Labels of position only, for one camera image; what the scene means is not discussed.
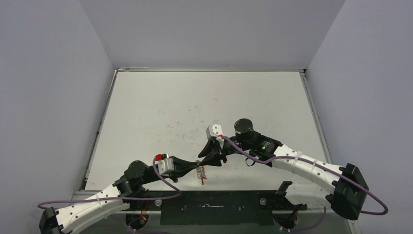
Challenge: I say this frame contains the steel key organizer ring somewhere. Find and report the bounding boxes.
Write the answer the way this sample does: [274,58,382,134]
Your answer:
[195,165,208,186]

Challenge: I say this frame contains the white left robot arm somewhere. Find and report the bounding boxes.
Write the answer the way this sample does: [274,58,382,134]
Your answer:
[38,154,200,234]

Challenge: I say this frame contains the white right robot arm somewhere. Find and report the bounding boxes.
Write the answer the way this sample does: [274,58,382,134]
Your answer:
[198,118,368,220]

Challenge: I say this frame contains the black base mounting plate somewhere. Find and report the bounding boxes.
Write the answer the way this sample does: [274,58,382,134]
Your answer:
[129,190,307,226]

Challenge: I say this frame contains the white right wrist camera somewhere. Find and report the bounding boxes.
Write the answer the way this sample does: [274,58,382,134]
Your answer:
[206,124,223,141]

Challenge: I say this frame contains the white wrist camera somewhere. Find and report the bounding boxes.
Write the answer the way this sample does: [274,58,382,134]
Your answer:
[155,154,175,175]
[206,124,223,141]

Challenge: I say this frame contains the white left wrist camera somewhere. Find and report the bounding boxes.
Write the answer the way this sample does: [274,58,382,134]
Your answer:
[155,154,175,175]

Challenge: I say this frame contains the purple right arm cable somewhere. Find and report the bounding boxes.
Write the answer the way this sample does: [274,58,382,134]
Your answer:
[221,136,389,216]

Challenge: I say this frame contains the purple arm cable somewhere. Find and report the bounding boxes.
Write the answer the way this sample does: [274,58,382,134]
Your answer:
[221,136,389,216]
[37,158,182,209]

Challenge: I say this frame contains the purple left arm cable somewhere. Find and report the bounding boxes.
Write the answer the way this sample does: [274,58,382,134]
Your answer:
[37,158,182,209]

